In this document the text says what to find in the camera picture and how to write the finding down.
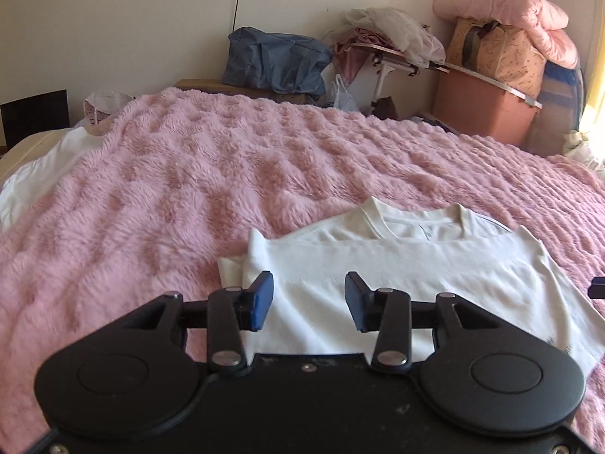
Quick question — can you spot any pink fluffy blanket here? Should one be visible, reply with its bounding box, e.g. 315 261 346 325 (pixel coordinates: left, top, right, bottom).
0 86 605 454

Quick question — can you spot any patterned brown bag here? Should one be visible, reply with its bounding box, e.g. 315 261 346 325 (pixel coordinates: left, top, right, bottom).
445 17 550 98

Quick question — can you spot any pile of clothes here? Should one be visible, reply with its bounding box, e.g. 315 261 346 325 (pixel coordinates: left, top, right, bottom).
324 7 446 72

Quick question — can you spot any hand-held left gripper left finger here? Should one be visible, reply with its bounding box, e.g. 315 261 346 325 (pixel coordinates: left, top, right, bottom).
113 271 274 373

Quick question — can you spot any pink storage box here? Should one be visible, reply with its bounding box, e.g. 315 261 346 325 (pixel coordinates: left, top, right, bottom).
431 68 540 148

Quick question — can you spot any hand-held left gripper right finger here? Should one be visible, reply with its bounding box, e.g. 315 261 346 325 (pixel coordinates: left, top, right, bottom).
345 272 502 372

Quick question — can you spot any white printed sweatshirt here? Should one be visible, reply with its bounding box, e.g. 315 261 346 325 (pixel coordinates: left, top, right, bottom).
217 196 605 379

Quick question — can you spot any pink folded comforter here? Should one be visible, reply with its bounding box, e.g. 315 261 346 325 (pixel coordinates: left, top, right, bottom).
433 0 580 70

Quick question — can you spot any white cloth under blanket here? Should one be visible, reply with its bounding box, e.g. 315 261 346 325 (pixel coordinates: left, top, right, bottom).
0 127 107 230

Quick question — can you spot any blue striped bag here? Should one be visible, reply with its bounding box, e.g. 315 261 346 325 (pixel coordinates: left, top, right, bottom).
526 61 585 158

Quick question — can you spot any white paper bag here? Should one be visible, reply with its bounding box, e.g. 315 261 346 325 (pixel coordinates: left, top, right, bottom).
84 91 136 127

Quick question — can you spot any beige mattress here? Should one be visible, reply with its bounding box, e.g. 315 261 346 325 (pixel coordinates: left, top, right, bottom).
0 131 64 178

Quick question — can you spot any blue fabric bag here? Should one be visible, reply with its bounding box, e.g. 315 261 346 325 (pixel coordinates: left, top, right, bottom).
221 26 332 96

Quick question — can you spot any black panel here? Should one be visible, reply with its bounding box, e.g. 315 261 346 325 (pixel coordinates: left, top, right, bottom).
0 89 70 148

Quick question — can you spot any clear plastic bag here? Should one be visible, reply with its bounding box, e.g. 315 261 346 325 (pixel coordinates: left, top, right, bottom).
332 74 358 112

